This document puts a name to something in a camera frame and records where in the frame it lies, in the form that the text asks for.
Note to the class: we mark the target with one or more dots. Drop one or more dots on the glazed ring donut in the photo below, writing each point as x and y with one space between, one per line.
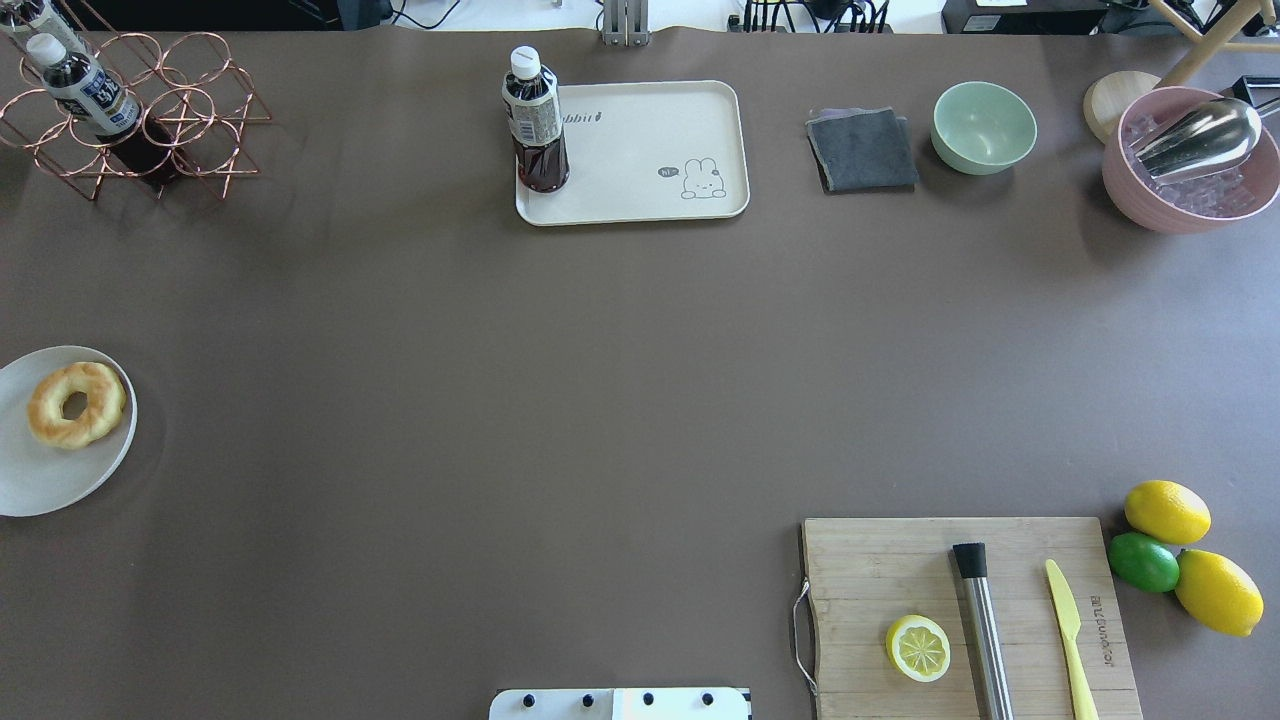
104 404

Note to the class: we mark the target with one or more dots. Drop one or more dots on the white round plate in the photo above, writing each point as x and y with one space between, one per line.
36 478

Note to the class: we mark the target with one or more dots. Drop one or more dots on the cream rabbit tray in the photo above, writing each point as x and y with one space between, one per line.
646 152

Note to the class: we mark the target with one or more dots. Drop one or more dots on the dark tea bottle on tray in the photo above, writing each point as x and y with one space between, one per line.
530 92

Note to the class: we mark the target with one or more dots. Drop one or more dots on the grey folded cloth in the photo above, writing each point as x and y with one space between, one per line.
861 149

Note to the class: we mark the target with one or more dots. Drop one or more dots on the wooden cutting board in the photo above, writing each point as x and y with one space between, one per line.
865 573

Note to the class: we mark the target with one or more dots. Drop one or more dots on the metal clamp at table edge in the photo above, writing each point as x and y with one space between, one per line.
625 23

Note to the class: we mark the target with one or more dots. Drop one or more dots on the steel muddler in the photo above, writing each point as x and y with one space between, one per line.
993 689

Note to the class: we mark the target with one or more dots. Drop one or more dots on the half lemon slice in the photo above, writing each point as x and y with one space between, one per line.
918 647

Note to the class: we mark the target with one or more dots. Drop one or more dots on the green ceramic bowl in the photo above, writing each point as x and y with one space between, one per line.
979 128

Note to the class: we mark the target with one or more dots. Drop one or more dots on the round wooden coaster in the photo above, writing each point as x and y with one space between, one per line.
1107 99

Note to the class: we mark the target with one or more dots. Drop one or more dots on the green lime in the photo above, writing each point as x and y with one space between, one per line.
1143 562

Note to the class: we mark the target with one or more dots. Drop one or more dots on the upper yellow lemon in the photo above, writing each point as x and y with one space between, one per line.
1167 511

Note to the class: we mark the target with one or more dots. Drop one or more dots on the yellow lemon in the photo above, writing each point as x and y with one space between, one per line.
1167 511
1218 593

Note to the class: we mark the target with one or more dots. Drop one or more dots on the yellow plastic knife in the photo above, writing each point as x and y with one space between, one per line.
1070 622

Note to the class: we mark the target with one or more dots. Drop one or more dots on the pink ice bowl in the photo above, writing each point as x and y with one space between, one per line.
1138 200

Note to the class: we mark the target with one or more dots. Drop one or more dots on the dark bottle in rack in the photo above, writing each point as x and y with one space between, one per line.
91 95

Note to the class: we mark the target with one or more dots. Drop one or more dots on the lower yellow lemon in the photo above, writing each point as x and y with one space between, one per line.
1218 593

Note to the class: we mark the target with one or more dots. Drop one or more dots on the metal ice scoop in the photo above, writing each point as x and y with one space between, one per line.
1217 135

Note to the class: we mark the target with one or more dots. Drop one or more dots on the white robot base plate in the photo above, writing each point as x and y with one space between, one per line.
696 702

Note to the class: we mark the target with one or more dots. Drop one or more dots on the copper wire bottle rack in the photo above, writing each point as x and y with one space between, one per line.
189 82

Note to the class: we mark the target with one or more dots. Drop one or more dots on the wooden stand frame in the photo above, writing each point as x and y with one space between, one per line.
1222 37

